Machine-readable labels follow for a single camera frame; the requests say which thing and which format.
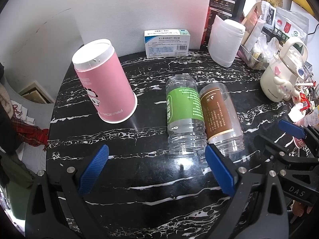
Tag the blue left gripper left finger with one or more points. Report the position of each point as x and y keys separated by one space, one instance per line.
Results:
x=93 y=169

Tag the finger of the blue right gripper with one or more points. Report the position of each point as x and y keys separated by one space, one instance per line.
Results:
x=292 y=129

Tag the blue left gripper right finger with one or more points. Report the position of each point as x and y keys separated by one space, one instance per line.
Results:
x=222 y=168

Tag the brown label clear plastic jar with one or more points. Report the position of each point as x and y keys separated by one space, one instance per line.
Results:
x=223 y=128

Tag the pink paper cup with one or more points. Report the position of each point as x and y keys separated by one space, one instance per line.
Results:
x=102 y=76

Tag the cream cartoon kettle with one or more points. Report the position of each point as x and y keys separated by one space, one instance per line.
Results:
x=279 y=80

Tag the green label clear plastic jar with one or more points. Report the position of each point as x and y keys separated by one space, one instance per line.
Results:
x=184 y=117

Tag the red plaid cloth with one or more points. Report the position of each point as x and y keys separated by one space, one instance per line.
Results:
x=32 y=135

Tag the clear acrylic organizer tray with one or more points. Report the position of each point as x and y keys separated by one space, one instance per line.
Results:
x=255 y=59

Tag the silver green tea bag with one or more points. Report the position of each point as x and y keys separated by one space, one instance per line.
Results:
x=290 y=24

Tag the white toilet paper roll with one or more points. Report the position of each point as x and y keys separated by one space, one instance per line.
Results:
x=224 y=41

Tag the white blue medicine box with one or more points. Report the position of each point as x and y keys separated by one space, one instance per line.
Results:
x=166 y=43

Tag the black printed snack bag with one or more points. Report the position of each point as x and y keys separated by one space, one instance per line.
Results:
x=225 y=9

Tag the white foam board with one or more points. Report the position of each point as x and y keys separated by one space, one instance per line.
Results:
x=123 y=22

